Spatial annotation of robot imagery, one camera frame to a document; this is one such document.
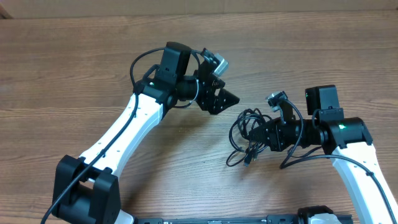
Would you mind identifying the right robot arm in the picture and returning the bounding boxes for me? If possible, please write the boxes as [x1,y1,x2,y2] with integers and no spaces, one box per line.
[248,85,397,223]

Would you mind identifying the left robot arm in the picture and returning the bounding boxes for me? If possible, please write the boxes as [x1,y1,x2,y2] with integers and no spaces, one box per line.
[43,42,239,223]

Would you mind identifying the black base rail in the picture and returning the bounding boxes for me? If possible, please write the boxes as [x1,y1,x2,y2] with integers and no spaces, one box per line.
[133,205,354,224]

